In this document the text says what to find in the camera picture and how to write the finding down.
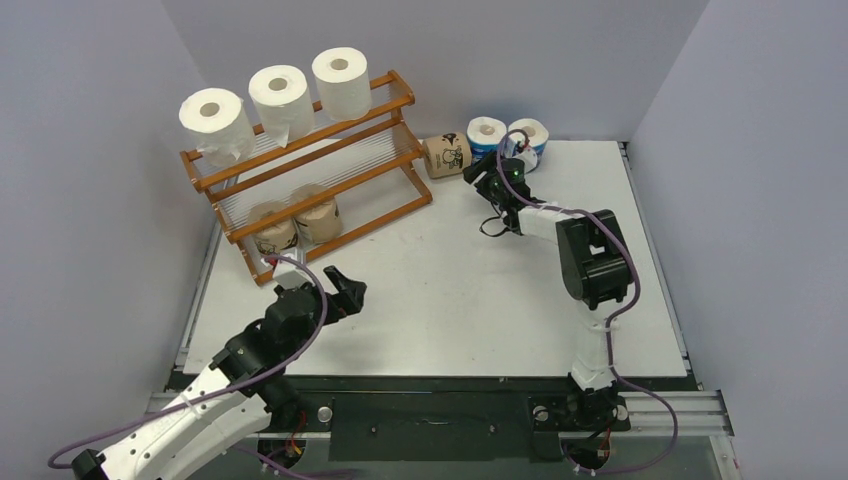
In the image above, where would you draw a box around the brown roll black print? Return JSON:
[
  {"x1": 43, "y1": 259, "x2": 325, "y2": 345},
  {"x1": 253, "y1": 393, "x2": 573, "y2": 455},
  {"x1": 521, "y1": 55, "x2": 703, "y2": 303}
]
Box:
[{"x1": 247, "y1": 201, "x2": 299, "y2": 255}]

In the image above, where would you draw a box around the brown roll plain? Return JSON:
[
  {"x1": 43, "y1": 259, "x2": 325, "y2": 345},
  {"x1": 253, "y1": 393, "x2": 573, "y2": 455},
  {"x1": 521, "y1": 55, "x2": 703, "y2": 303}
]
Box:
[{"x1": 291, "y1": 184, "x2": 343, "y2": 244}]

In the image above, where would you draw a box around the orange wooden tiered shelf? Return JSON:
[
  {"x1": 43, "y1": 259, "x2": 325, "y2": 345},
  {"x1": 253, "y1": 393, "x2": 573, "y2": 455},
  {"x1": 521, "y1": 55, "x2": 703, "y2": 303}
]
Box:
[{"x1": 180, "y1": 70, "x2": 433, "y2": 286}]

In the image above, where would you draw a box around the white toilet paper roll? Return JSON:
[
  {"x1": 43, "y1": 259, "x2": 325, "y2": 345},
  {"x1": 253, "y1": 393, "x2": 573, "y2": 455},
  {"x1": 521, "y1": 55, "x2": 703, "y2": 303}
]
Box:
[
  {"x1": 178, "y1": 88, "x2": 256, "y2": 168},
  {"x1": 312, "y1": 47, "x2": 372, "y2": 121},
  {"x1": 248, "y1": 65, "x2": 315, "y2": 147}
]

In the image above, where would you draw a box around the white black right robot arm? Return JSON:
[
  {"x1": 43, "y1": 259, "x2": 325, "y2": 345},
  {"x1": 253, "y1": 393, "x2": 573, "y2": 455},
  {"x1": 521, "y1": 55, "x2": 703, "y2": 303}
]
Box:
[{"x1": 462, "y1": 152, "x2": 633, "y2": 430}]

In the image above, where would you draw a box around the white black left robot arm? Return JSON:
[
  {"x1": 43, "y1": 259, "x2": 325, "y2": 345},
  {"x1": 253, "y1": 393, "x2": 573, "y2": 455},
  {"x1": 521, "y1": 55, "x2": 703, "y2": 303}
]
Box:
[{"x1": 70, "y1": 266, "x2": 367, "y2": 479}]

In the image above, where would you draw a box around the brown wrapped roll with cartoon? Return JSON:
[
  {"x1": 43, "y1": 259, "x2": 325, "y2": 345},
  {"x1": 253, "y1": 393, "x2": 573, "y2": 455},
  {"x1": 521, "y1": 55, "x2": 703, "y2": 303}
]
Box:
[{"x1": 422, "y1": 132, "x2": 472, "y2": 179}]

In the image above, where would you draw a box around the blue wrapped toilet roll left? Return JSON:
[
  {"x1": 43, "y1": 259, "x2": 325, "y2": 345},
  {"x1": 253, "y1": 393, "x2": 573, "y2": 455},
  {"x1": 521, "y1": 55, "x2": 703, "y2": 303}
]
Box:
[{"x1": 466, "y1": 116, "x2": 507, "y2": 163}]

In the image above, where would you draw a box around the blue wrapped toilet roll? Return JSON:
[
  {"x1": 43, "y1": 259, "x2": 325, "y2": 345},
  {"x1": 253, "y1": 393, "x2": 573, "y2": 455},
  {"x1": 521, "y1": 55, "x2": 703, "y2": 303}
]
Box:
[
  {"x1": 506, "y1": 118, "x2": 549, "y2": 164},
  {"x1": 466, "y1": 116, "x2": 507, "y2": 163}
]

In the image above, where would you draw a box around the blue wrapped toilet roll right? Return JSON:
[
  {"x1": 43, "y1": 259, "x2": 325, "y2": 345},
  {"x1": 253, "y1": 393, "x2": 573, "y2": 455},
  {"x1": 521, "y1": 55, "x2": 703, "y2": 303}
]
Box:
[{"x1": 506, "y1": 118, "x2": 549, "y2": 164}]

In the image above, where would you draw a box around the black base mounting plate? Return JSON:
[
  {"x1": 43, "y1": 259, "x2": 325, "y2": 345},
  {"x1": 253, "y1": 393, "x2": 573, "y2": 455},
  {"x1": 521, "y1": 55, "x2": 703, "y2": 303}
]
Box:
[{"x1": 165, "y1": 374, "x2": 700, "y2": 463}]

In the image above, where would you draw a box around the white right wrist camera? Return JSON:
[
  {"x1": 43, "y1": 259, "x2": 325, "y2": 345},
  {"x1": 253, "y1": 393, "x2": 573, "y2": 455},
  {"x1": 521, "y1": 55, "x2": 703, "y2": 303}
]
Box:
[{"x1": 512, "y1": 146, "x2": 539, "y2": 173}]

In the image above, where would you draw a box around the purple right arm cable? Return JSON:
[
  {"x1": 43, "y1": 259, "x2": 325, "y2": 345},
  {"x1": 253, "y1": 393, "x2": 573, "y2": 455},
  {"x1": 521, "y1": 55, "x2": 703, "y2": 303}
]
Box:
[{"x1": 496, "y1": 129, "x2": 680, "y2": 477}]

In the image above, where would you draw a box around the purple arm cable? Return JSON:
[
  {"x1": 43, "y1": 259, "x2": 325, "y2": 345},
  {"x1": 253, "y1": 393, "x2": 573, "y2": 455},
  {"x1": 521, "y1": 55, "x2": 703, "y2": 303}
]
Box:
[
  {"x1": 496, "y1": 129, "x2": 680, "y2": 477},
  {"x1": 47, "y1": 254, "x2": 360, "y2": 480}
]

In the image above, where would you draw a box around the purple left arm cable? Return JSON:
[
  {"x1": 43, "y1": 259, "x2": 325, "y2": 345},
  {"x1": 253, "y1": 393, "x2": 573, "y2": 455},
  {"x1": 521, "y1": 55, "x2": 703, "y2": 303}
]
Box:
[{"x1": 47, "y1": 254, "x2": 360, "y2": 480}]

